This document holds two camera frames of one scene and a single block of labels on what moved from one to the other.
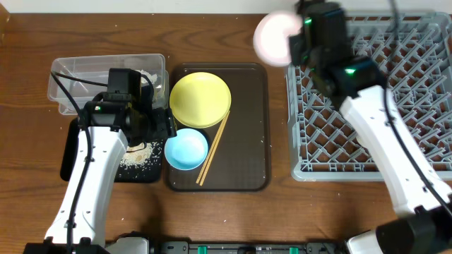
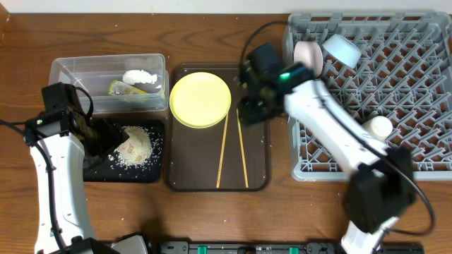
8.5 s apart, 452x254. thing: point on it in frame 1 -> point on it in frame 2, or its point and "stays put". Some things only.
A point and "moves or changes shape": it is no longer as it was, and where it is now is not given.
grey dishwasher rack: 413,51 stays put
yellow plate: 200,100 stays put
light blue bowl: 187,150 moves or changes shape
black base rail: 308,248 stays put
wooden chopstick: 214,143 -> 222,152
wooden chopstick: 213,149 -> 243,151
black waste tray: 141,164 stays put
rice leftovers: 143,156 stays put
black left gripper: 167,126 -> 114,135
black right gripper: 294,46 -> 247,114
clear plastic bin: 75,81 stays put
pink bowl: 270,40 moves or changes shape
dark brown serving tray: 242,161 stays put
